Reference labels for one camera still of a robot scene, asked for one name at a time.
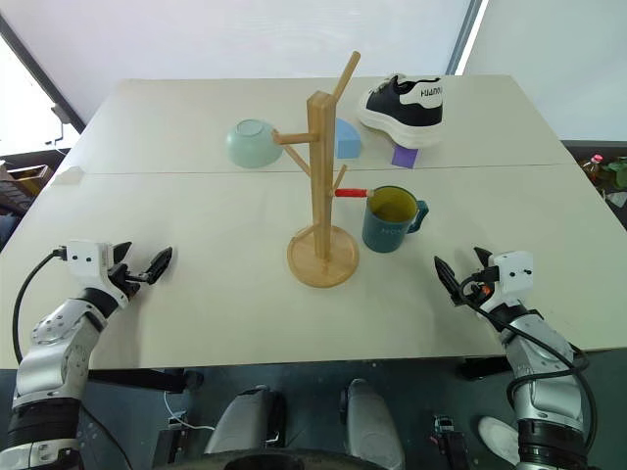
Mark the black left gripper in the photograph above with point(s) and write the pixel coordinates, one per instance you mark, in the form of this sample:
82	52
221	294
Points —
125	284

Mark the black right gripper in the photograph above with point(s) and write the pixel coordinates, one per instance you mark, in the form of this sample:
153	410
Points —
475	291

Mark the dark round robot base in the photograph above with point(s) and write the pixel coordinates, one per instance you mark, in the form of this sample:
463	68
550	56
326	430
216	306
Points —
299	460

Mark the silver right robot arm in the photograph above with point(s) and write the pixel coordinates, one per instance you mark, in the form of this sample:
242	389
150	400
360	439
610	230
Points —
544	352

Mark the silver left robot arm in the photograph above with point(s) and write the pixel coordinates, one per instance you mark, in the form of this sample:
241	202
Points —
54	343

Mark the wooden mug tree stand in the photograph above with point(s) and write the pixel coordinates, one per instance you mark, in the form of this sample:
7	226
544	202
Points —
319	196

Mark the teal mug with yellow inside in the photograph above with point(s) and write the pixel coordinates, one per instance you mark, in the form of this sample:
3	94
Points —
384	232

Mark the purple block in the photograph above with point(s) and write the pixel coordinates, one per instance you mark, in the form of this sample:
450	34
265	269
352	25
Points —
405	156

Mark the brown cardboard box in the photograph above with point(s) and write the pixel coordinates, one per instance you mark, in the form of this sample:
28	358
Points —
30	180

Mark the pale green bowl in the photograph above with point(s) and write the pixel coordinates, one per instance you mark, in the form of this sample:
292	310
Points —
252	147

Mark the bottle with red cap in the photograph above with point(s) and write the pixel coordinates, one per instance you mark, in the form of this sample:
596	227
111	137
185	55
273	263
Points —
593	169

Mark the black and white sneaker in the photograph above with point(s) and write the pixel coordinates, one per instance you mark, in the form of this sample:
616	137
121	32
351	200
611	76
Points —
406	110

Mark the white rounded object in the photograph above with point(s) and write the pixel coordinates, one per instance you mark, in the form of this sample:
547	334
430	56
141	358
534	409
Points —
497	438

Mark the blue quarter-round block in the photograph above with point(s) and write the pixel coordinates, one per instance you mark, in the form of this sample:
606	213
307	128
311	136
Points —
348	144

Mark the grey rounded robot leg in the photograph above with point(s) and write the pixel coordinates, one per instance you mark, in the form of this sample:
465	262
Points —
245	421
370	421

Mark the green bottle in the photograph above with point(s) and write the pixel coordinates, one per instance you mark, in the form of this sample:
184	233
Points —
616	172

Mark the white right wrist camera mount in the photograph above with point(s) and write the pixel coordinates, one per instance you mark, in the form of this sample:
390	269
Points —
514	275

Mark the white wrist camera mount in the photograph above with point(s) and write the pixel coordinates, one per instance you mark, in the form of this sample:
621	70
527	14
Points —
514	275
84	259

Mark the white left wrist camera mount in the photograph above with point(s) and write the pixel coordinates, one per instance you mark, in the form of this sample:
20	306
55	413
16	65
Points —
84	259

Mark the black table bracket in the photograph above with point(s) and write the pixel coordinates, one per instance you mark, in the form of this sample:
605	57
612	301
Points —
142	379
482	368

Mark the black window frame bar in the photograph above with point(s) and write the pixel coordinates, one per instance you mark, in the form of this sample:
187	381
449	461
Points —
46	73

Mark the grey window frame bar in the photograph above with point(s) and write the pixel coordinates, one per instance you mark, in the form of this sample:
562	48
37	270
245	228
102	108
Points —
463	36

